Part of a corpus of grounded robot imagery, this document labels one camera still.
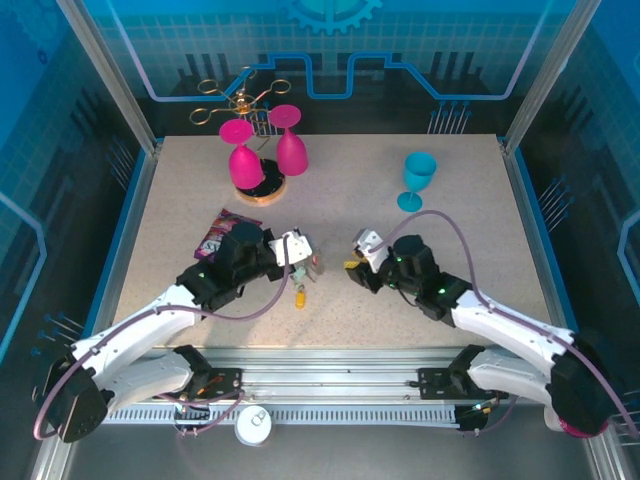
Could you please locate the purple snack packet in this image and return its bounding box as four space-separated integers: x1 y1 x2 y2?
193 208 264 262

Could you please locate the pink plastic goblet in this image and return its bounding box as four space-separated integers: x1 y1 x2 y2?
268 103 310 177
218 118 265 190

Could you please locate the blue plastic goblet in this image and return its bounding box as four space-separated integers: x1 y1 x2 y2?
396 151 438 211

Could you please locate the white round cap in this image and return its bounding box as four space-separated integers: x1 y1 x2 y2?
234 405 274 446

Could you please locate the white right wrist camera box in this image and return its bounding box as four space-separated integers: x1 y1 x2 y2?
352 227 392 266

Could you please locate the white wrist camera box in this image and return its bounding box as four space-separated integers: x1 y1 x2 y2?
268 227 315 266
352 227 392 266

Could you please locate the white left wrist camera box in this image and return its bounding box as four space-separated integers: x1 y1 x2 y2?
268 227 315 266

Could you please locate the gold wire glass rack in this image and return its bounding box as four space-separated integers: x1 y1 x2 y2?
188 67 292 207

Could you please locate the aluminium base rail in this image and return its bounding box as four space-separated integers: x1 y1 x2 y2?
154 348 501 402

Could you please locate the blue-edged aluminium side rail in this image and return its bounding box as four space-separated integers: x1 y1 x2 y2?
29 142 164 480
502 142 621 480

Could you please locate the white slotted cable duct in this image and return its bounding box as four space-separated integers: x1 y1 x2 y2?
107 403 459 427

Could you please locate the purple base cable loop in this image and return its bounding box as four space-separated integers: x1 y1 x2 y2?
172 389 247 439
458 394 522 439

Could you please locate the aluminium frame post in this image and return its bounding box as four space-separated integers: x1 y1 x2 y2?
55 0 164 154
501 0 604 154

